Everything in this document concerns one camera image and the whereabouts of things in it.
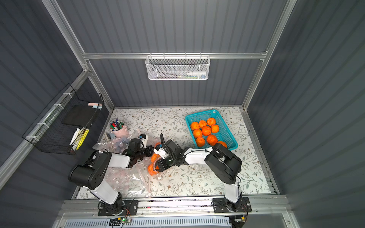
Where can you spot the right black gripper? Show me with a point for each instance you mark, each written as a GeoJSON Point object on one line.
{"type": "Point", "coordinates": [167, 156]}

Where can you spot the yellow marker in basket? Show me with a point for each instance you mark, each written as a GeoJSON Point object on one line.
{"type": "Point", "coordinates": [80, 139]}

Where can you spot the pink pen cup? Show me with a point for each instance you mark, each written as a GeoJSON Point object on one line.
{"type": "Point", "coordinates": [118, 128]}

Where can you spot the teal plastic basket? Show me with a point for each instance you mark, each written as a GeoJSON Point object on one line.
{"type": "Point", "coordinates": [224, 135]}

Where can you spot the orange from cluster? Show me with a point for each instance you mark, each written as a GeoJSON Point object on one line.
{"type": "Point", "coordinates": [197, 133]}

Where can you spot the black wire wall basket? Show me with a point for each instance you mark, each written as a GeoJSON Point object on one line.
{"type": "Point", "coordinates": [56, 132]}

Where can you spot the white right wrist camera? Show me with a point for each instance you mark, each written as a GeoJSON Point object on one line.
{"type": "Point", "coordinates": [161, 151]}

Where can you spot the clear pink-dotted zip-top bag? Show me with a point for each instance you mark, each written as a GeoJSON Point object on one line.
{"type": "Point", "coordinates": [130, 182]}

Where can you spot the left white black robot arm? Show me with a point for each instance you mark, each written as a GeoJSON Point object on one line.
{"type": "Point", "coordinates": [91, 172]}

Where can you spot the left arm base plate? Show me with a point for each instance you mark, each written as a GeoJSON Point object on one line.
{"type": "Point", "coordinates": [120, 208]}

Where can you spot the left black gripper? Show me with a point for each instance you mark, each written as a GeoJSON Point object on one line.
{"type": "Point", "coordinates": [148, 152]}

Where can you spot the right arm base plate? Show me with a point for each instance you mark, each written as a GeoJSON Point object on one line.
{"type": "Point", "coordinates": [222, 205]}

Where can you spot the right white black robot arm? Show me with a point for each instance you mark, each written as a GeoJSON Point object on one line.
{"type": "Point", "coordinates": [224, 163]}

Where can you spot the white wire wall basket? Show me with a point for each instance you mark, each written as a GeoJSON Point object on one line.
{"type": "Point", "coordinates": [178, 68]}

